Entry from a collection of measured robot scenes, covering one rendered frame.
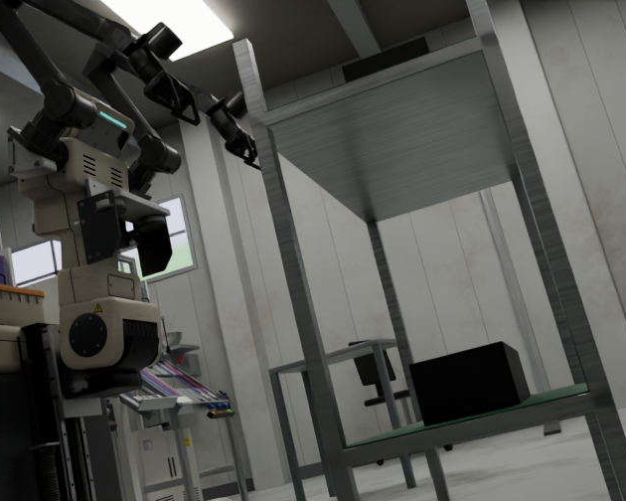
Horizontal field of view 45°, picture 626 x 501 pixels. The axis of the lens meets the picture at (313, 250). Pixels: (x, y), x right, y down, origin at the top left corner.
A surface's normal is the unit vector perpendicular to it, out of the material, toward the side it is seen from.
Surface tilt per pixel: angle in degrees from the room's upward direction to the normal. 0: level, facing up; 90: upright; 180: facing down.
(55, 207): 90
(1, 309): 92
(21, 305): 92
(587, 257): 90
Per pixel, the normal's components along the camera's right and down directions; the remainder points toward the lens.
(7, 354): 0.92, -0.29
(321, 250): -0.29, -0.16
